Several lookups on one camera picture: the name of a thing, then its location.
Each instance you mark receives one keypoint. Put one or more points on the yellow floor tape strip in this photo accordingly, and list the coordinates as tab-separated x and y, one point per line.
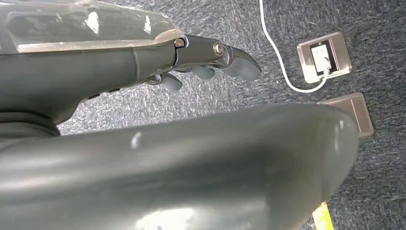
323	217

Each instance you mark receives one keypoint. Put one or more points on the closed metal floor cover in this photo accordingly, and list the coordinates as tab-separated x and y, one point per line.
360	111

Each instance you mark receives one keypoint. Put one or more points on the metal floor socket plate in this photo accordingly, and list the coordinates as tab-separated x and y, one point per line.
342	54

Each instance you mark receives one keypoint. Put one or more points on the ribbed grey left arm sleeve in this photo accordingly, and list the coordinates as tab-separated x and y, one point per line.
25	125

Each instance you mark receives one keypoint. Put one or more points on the white power plug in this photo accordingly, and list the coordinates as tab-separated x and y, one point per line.
321	57

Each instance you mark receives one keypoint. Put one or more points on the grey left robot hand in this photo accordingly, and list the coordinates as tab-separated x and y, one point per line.
196	165

